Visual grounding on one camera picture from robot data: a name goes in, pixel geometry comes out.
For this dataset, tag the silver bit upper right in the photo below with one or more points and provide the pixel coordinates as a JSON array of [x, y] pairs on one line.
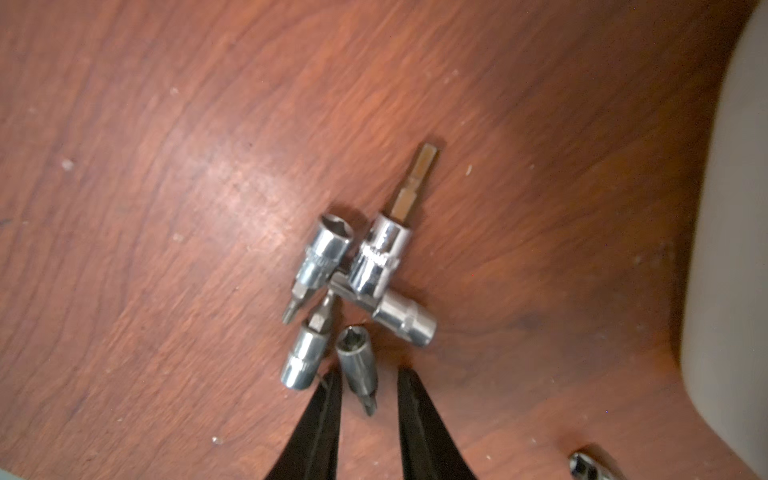
[[584, 467]]

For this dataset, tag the pile of silver bits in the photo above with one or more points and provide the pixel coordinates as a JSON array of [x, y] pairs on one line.
[[362, 279]]

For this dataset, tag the white rectangular storage box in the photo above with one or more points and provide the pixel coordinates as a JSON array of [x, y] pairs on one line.
[[723, 350]]

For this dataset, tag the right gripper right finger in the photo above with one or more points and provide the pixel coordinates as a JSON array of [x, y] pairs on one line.
[[427, 449]]

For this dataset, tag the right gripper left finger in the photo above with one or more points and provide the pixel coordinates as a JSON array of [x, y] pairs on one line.
[[312, 450]]

